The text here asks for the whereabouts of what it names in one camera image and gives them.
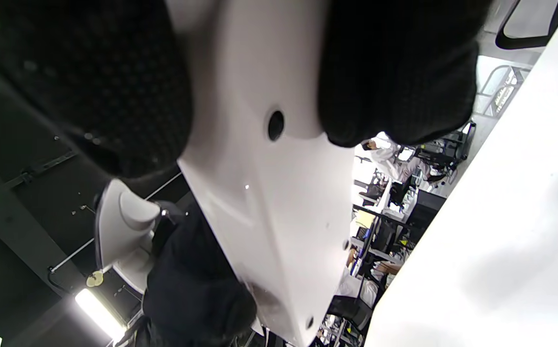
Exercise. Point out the black office chair plastic base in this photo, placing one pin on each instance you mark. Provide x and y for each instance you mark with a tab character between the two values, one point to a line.
498	36

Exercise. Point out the grey left hand controller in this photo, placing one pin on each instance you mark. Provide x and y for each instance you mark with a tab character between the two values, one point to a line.
125	226

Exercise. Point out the person's right hand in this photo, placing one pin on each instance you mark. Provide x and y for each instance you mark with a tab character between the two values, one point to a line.
91	82

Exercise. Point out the person's left hand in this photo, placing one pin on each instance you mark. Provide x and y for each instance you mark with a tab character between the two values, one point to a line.
192	289

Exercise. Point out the cream ceiling detector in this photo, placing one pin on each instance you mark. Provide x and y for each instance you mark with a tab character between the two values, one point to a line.
95	279

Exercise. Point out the long ceiling tube light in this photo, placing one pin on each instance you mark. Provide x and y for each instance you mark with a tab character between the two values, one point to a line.
98	313

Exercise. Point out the smooth white Hanoi Tower plate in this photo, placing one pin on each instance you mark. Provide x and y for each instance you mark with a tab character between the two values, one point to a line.
259	193

